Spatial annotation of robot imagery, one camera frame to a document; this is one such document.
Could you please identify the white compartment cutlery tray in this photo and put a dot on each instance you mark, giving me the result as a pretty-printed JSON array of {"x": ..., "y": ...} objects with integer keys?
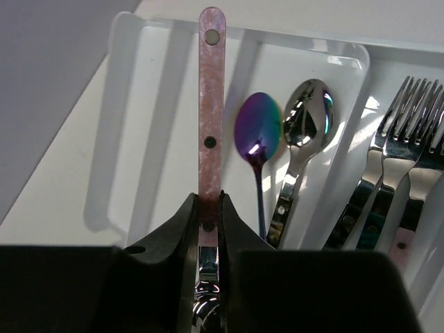
[{"x": 145, "y": 160}]

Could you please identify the black handled silver spoon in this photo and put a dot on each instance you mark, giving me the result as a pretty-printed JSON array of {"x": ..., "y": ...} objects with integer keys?
[{"x": 307, "y": 130}]

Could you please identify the pink handled utensil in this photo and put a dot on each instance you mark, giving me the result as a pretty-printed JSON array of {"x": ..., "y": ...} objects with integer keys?
[{"x": 423, "y": 178}]

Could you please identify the black handled silver fork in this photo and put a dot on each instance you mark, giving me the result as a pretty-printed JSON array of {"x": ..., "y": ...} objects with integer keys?
[{"x": 370, "y": 177}]

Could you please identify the pink handled silver spoon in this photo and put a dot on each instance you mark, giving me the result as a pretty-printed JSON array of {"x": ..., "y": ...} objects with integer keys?
[{"x": 211, "y": 76}]

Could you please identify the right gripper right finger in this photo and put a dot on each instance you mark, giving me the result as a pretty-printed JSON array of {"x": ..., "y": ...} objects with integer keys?
[{"x": 268, "y": 290}]

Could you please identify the teal handled silver fork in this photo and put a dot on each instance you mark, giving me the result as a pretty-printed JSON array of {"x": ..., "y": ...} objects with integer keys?
[{"x": 405, "y": 140}]

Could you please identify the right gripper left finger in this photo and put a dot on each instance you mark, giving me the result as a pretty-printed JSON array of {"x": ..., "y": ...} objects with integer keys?
[{"x": 98, "y": 288}]

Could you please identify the iridescent purple ornate spoon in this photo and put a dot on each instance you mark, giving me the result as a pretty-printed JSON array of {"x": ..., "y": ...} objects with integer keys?
[{"x": 257, "y": 134}]

